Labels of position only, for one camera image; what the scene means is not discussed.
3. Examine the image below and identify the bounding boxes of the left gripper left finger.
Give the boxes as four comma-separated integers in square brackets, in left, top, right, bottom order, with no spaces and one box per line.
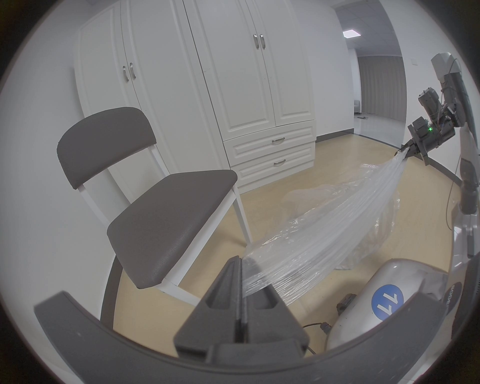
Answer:
[173,255,244,359]

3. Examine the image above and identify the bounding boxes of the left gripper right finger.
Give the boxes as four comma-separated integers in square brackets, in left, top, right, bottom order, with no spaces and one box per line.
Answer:
[242,259,310,355]

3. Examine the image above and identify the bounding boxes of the clear plastic bag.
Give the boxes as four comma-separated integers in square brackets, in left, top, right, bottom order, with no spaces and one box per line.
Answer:
[241,157,409,306]

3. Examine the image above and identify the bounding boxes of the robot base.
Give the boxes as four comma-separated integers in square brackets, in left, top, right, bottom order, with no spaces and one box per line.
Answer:
[325,212,480,355]

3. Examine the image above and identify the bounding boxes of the grey curtain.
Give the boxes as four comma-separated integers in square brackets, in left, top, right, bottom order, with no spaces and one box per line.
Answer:
[358,55,407,124]

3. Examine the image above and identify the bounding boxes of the white chair grey cushions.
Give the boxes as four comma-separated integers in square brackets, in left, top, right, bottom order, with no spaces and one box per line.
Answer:
[56,107,254,306]

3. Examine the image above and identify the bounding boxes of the white wardrobe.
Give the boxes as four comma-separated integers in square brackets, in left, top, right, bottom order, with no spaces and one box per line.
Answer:
[73,0,317,196]

